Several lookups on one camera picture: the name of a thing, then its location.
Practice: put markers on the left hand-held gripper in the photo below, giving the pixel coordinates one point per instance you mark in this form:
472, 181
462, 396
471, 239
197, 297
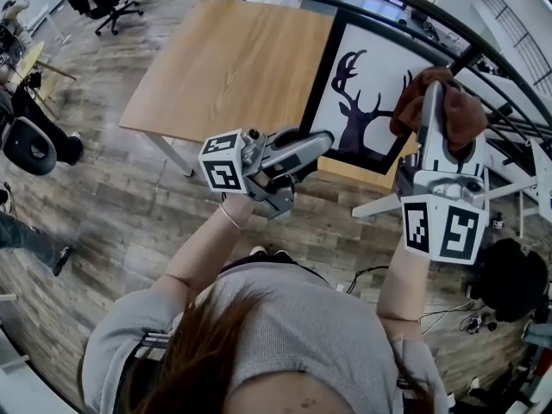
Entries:
222, 175

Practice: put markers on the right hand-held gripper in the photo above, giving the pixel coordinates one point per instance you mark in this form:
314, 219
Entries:
461, 231

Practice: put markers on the brown cloth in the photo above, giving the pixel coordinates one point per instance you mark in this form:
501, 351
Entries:
466, 114

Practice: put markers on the black framed deer picture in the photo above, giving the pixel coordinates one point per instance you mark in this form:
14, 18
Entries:
384, 63

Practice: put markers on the person's left forearm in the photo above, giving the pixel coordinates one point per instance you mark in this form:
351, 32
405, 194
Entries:
207, 248

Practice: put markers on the person's right forearm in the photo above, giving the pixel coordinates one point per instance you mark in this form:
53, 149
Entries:
401, 283

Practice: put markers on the white metal stand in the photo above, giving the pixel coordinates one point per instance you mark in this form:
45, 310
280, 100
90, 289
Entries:
513, 188

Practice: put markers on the white staircase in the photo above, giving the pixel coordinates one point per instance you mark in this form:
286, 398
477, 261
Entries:
513, 97

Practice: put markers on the small black white block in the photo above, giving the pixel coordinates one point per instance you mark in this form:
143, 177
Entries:
498, 222

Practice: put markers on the wooden table with white legs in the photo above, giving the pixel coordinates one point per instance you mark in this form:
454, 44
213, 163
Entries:
470, 54

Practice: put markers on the white table leg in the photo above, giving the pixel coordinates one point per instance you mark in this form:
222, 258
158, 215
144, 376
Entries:
377, 205
172, 155

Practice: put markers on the person's right white shoe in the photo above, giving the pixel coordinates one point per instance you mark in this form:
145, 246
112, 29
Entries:
282, 253

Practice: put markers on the person's white shoe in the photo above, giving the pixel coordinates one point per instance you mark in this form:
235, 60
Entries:
282, 253
257, 250

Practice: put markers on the person's left white shoe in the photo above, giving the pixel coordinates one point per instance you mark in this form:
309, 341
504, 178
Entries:
257, 250

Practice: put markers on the person's black trousers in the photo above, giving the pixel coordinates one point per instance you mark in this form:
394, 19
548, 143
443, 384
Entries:
259, 263

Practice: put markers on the black bag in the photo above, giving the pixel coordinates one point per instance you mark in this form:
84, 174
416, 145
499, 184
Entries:
509, 278

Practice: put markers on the small black device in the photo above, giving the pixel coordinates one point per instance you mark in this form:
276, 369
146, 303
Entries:
474, 324

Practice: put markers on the person's grey knit top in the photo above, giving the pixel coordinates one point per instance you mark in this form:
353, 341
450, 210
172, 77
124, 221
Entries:
302, 330

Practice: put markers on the grey shell chair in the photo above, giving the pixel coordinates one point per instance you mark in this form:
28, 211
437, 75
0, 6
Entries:
26, 145

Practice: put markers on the round yellow table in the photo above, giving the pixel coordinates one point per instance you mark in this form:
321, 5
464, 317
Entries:
28, 60

